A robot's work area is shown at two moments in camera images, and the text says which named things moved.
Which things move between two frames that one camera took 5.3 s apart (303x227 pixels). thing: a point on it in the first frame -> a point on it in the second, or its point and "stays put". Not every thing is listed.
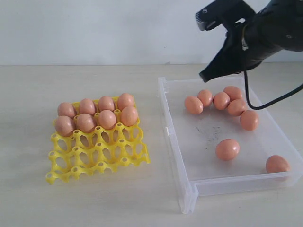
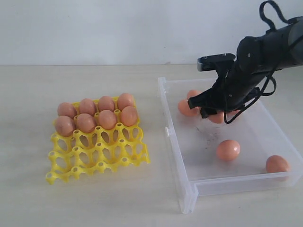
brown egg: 129,116 stays put
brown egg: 66,109 stays put
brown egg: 105,103 stays put
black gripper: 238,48 -> 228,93
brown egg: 249,120 -> 218,118
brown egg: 125,100 stays put
